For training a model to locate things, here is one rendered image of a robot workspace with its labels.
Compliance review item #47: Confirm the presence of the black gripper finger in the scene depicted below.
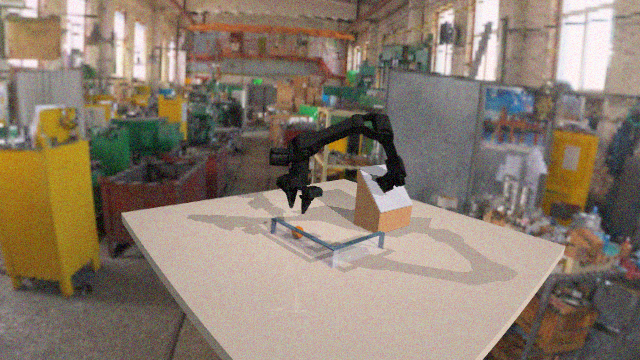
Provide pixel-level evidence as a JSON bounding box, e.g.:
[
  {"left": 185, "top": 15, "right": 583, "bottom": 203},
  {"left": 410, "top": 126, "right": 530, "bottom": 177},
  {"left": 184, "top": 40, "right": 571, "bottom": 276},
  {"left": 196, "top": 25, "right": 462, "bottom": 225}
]
[
  {"left": 281, "top": 188, "right": 298, "bottom": 208},
  {"left": 299, "top": 195, "right": 314, "bottom": 214}
]

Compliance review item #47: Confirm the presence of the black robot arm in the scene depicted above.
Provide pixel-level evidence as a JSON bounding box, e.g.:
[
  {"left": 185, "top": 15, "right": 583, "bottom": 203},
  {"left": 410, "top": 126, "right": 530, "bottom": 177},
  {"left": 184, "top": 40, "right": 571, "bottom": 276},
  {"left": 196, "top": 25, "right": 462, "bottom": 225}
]
[{"left": 269, "top": 112, "right": 406, "bottom": 193}]

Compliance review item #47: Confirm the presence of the clear l-shaped low wall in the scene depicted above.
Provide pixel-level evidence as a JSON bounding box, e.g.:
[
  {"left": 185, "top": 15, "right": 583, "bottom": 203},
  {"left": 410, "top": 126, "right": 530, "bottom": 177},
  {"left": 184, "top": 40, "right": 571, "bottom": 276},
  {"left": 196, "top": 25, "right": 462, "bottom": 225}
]
[{"left": 271, "top": 220, "right": 384, "bottom": 268}]

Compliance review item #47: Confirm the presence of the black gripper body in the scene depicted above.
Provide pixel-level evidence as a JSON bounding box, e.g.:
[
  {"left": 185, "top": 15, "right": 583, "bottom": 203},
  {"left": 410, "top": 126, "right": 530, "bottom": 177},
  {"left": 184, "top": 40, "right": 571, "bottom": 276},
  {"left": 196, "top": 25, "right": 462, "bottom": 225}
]
[{"left": 289, "top": 166, "right": 323, "bottom": 198}]

